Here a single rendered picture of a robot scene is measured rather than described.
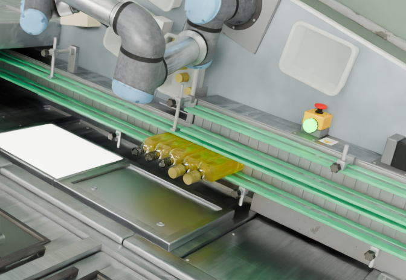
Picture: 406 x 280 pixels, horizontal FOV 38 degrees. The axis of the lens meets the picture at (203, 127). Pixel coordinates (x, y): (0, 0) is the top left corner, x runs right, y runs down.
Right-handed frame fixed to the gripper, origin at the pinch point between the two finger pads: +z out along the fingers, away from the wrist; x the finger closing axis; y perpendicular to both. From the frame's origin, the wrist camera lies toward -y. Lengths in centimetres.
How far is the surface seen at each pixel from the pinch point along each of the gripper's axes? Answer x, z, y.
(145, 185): -30, -11, -53
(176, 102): -13.0, 4.2, -34.9
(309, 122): -32, 45, -38
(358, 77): -25, 62, -30
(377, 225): -62, 57, -56
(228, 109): -15.1, 21.0, -40.8
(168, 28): 24.1, 5.4, -29.8
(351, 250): -62, 49, -65
